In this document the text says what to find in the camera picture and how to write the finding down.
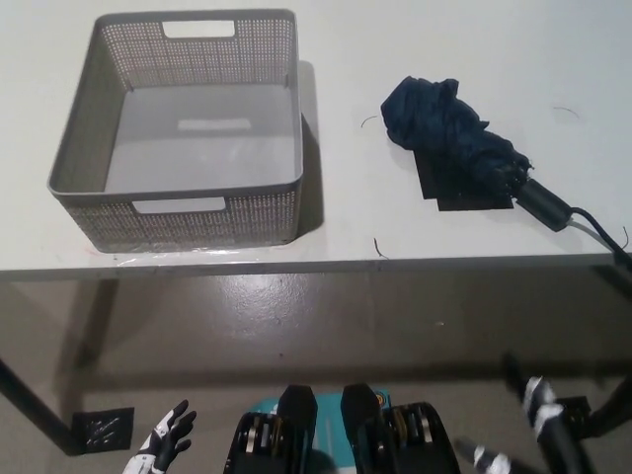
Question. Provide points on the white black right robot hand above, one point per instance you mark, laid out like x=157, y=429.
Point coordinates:
x=540, y=410

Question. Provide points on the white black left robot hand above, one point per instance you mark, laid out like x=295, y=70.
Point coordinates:
x=168, y=434

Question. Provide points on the black floor tape marker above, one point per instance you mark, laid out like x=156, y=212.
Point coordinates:
x=578, y=407
x=103, y=429

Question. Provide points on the black metal table leg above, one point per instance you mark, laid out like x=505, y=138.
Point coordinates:
x=617, y=410
x=34, y=400

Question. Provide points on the black robot body block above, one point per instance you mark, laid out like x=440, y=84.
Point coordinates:
x=266, y=439
x=410, y=439

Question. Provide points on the teal robot body panel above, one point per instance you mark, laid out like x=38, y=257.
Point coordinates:
x=328, y=424

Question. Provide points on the black tape patch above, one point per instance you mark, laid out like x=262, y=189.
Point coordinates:
x=459, y=195

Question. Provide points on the grey perforated plastic basket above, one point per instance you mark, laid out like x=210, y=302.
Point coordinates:
x=89, y=163

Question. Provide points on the white rectangular basket label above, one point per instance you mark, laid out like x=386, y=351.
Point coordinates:
x=214, y=124

